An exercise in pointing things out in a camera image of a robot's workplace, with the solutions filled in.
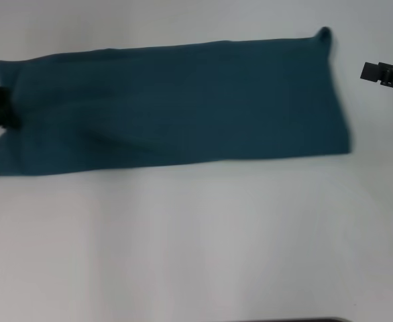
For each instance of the teal t-shirt with FREE print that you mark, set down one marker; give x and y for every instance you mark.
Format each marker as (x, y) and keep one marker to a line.
(183, 107)

